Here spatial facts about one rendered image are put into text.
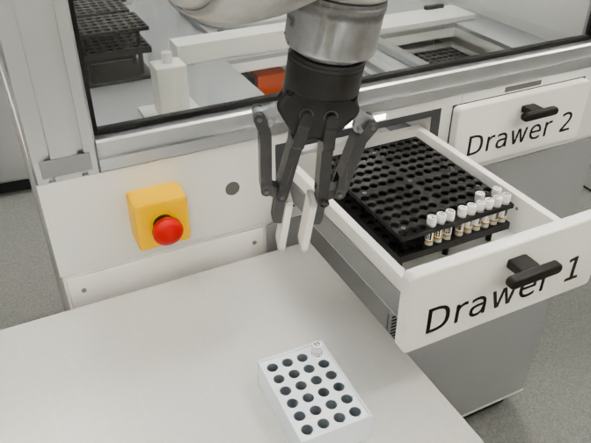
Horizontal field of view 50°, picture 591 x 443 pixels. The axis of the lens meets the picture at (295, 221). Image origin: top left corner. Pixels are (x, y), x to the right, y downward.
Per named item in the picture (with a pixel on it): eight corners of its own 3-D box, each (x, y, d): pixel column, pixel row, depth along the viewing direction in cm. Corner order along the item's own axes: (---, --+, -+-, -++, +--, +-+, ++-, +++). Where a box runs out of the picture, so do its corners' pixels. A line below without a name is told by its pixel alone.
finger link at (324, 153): (317, 98, 66) (331, 98, 66) (312, 188, 73) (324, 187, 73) (324, 115, 63) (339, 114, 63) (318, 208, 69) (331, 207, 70)
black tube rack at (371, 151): (505, 243, 87) (514, 203, 84) (397, 279, 81) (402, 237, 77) (412, 171, 104) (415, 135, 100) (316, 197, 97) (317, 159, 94)
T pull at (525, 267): (562, 272, 72) (565, 263, 71) (510, 292, 69) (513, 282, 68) (538, 256, 75) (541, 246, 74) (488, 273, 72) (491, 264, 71)
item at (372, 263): (571, 270, 83) (583, 231, 80) (406, 330, 74) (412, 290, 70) (398, 143, 113) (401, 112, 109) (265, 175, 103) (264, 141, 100)
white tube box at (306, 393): (370, 438, 70) (373, 415, 68) (301, 465, 67) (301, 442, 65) (320, 361, 79) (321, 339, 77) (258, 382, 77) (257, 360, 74)
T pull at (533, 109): (558, 114, 107) (560, 106, 107) (524, 123, 105) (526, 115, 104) (543, 106, 110) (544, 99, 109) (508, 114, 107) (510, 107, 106)
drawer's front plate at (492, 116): (577, 136, 118) (592, 80, 112) (450, 170, 108) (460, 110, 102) (570, 133, 120) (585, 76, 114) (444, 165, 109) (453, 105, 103)
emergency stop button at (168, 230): (186, 243, 84) (183, 218, 82) (156, 251, 83) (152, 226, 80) (179, 231, 86) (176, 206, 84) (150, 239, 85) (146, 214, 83)
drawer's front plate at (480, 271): (588, 283, 83) (611, 212, 77) (402, 355, 72) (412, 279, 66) (578, 275, 84) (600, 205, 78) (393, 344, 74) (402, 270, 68)
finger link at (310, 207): (306, 188, 72) (313, 188, 72) (296, 237, 76) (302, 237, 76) (310, 203, 70) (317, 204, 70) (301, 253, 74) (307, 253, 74)
